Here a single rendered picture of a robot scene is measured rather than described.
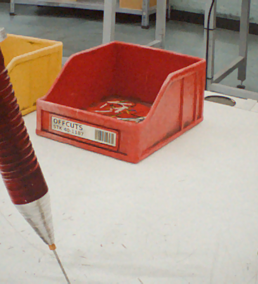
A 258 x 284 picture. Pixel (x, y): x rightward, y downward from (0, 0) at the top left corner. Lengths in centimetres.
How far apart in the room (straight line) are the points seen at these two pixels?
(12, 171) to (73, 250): 23
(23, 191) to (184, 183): 32
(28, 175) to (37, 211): 1
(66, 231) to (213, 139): 20
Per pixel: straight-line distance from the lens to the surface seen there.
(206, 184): 47
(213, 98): 69
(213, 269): 37
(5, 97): 15
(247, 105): 68
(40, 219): 17
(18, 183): 16
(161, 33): 340
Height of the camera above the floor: 95
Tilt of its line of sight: 22 degrees down
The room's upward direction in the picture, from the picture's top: 2 degrees clockwise
